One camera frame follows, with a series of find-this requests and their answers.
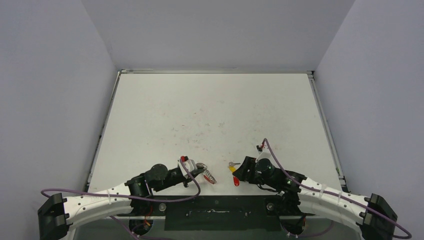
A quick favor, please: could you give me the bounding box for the large keyring with red grip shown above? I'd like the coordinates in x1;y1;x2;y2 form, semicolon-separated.
196;162;217;185

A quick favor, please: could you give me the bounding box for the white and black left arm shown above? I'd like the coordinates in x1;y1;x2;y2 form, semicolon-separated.
37;159;207;240

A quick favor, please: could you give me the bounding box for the red tagged key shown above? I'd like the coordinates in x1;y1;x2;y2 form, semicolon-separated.
233;176;240;187

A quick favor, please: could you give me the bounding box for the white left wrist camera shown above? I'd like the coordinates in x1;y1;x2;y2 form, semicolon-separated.
178;156;198;174

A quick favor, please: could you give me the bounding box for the yellow tagged key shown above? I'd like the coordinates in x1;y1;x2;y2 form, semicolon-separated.
228;162;240;173

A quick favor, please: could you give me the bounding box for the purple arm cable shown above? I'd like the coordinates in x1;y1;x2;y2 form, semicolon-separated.
39;158;203;240
261;138;413;240

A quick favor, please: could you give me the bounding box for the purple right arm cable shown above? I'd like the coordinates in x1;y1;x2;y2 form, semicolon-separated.
261;138;413;240

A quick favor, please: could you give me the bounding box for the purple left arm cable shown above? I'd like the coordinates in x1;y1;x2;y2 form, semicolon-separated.
39;158;203;240

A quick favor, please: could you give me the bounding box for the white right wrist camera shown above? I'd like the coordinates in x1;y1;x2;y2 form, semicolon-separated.
255;143;272;163

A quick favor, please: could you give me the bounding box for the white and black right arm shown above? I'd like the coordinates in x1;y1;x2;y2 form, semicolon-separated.
229;156;398;240

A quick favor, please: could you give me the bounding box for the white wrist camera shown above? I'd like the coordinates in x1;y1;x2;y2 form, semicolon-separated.
178;156;198;174
255;143;272;163

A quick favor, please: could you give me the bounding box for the aluminium front rail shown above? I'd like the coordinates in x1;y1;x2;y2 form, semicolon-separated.
67;194;369;220

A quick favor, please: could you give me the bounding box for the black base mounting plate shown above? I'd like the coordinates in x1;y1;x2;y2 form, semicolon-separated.
116;194;316;233

